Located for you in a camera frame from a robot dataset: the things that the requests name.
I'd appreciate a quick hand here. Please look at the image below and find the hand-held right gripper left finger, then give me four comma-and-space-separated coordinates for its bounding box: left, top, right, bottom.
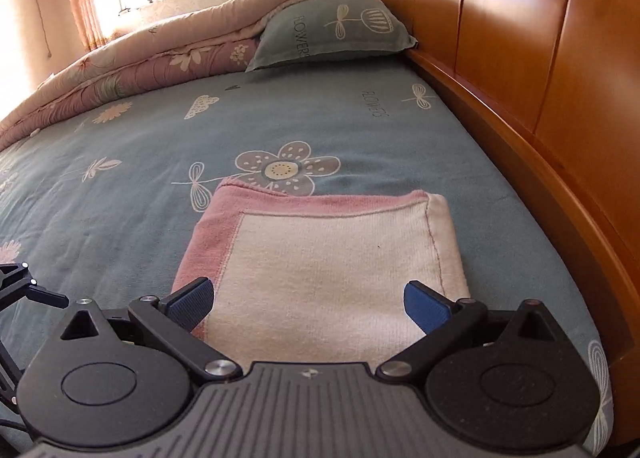
59, 276, 242, 382

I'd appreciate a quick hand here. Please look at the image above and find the thin wall cord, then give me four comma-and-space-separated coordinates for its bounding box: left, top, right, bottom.
31, 0, 53, 59

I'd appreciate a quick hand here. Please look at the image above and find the blue-green floral pillow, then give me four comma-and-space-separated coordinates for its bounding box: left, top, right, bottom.
245, 0, 418, 73

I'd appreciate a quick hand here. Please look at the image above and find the wooden bed headboard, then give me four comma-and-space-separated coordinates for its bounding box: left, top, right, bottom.
357, 0, 640, 439

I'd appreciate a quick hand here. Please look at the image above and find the pink and white sweater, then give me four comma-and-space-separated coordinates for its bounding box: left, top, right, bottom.
170, 177, 472, 368

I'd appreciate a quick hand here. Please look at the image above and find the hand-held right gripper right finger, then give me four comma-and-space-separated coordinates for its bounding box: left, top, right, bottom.
375, 279, 564, 382

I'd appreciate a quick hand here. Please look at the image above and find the folded pink floral quilt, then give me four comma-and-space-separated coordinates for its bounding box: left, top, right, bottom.
0, 0, 326, 151

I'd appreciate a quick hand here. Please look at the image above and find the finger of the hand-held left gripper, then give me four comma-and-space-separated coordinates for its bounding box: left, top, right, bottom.
0, 262, 70, 311
0, 333, 25, 414

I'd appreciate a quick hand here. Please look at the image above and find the blue floral bed sheet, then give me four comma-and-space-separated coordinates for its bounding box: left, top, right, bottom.
0, 55, 615, 458

